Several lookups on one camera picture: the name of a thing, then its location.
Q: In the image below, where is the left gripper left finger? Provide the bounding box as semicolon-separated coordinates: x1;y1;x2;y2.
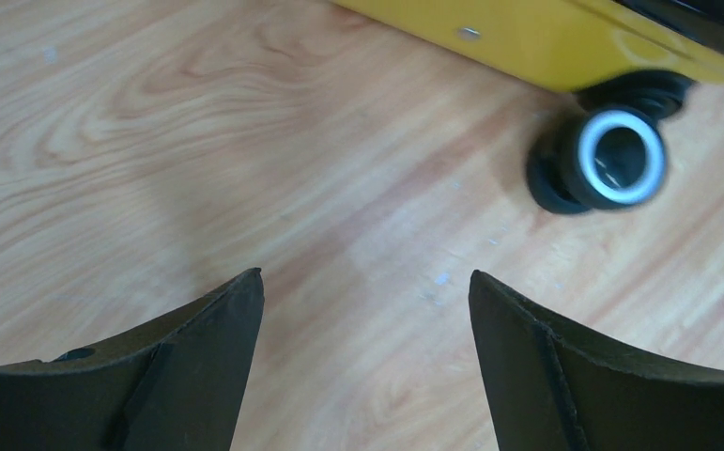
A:
0;268;265;450

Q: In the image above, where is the yellow Pikachu suitcase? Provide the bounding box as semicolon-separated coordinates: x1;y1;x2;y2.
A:
346;0;724;215

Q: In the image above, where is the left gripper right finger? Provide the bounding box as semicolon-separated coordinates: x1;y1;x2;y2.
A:
469;271;724;450

